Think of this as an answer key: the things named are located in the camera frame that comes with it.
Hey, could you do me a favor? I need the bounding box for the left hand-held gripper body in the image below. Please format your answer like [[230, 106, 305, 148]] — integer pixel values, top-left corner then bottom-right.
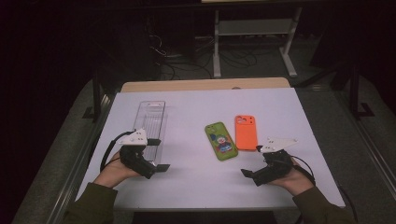
[[117, 129, 157, 180]]

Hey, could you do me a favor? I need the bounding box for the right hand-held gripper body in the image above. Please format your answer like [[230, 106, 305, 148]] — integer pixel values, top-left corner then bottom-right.
[[253, 137, 298, 187]]

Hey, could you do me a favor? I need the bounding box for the orange phone case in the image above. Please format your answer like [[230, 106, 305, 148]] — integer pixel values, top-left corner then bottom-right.
[[234, 115, 259, 152]]

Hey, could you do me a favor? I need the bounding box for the clear plastic rack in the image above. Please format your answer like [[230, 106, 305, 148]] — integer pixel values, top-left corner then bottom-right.
[[132, 100, 169, 169]]

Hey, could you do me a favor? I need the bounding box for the green cartoon phone case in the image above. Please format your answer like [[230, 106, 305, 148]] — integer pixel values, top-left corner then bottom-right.
[[204, 121, 239, 161]]

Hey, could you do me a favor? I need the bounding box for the person's right hand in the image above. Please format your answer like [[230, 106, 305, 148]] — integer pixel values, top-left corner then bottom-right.
[[267, 158, 316, 197]]

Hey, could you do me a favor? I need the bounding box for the person's left hand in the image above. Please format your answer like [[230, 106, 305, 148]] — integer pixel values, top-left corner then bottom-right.
[[92, 151, 142, 189]]

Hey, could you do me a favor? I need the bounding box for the white board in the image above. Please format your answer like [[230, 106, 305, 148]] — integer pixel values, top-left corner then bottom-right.
[[73, 87, 346, 213]]

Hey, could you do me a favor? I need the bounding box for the black metal stand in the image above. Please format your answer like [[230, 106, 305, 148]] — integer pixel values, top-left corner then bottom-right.
[[346, 62, 376, 120], [82, 71, 108, 124]]

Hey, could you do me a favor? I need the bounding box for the white metal stand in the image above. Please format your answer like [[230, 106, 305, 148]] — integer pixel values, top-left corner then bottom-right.
[[212, 7, 303, 78]]

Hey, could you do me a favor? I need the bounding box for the left hand-held gripper black cable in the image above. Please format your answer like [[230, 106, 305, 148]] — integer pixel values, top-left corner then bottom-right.
[[99, 130, 134, 173]]

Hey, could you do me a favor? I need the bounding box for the hand-held gripper black cable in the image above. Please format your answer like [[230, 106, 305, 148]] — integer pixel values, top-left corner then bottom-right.
[[99, 130, 134, 173], [290, 155, 359, 223]]

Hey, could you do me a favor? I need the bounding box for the right hand-held gripper black cable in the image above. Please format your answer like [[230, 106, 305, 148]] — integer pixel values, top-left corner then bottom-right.
[[290, 155, 359, 223]]

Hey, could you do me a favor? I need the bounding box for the grey metal rail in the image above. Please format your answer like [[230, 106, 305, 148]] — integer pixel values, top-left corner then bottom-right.
[[337, 92, 396, 194], [46, 92, 116, 224]]

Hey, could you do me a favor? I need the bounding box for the tangle of floor cables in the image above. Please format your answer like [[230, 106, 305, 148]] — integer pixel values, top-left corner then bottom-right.
[[146, 31, 260, 80]]

